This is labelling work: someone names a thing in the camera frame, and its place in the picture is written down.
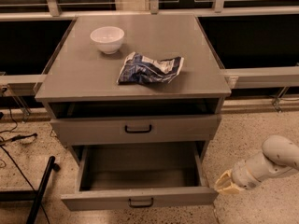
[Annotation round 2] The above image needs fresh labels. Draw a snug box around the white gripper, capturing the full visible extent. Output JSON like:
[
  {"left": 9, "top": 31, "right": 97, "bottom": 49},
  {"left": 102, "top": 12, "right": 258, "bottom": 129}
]
[{"left": 215, "top": 159, "right": 264, "bottom": 194}]

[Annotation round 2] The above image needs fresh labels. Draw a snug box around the grey drawer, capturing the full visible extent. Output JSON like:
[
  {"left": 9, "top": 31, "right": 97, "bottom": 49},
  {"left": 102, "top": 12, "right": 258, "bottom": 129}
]
[
  {"left": 50, "top": 115, "right": 221, "bottom": 146},
  {"left": 62, "top": 142, "right": 218, "bottom": 211}
]

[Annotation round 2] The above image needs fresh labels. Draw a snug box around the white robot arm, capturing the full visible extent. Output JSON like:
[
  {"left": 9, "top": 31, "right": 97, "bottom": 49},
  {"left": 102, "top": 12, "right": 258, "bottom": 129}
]
[{"left": 214, "top": 135, "right": 299, "bottom": 194}]

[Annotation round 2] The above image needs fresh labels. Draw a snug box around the grey drawer cabinet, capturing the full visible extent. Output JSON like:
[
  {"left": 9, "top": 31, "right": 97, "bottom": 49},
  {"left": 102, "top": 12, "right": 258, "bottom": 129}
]
[{"left": 36, "top": 15, "right": 231, "bottom": 159}]

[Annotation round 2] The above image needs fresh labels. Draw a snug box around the grey top drawer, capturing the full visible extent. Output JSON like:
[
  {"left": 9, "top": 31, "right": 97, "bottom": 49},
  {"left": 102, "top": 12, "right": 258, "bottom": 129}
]
[{"left": 50, "top": 115, "right": 221, "bottom": 146}]

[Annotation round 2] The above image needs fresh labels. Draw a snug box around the metal window railing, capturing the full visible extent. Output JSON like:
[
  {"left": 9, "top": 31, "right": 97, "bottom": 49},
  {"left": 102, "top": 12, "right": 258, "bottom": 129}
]
[{"left": 0, "top": 0, "right": 299, "bottom": 91}]

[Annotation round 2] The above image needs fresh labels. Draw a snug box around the crumpled blue white bag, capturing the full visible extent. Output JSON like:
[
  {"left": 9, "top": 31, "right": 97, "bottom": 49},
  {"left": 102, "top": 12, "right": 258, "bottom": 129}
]
[{"left": 117, "top": 52, "right": 184, "bottom": 84}]

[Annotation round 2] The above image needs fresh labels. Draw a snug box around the white ceramic bowl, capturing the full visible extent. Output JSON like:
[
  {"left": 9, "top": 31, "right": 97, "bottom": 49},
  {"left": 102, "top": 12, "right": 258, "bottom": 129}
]
[{"left": 90, "top": 26, "right": 124, "bottom": 54}]

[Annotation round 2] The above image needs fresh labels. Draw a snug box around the black metal stand leg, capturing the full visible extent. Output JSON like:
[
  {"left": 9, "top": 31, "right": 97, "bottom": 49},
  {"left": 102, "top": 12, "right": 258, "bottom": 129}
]
[{"left": 0, "top": 156, "right": 60, "bottom": 224}]

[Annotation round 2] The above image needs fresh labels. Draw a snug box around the metal rail bracket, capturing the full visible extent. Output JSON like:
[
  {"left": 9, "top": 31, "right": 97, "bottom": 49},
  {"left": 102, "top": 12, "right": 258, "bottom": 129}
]
[{"left": 272, "top": 87, "right": 289, "bottom": 113}]

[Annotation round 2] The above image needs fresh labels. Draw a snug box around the black floor cable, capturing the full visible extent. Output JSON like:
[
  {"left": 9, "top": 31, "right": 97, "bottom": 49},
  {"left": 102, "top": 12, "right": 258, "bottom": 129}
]
[{"left": 0, "top": 87, "right": 50, "bottom": 224}]

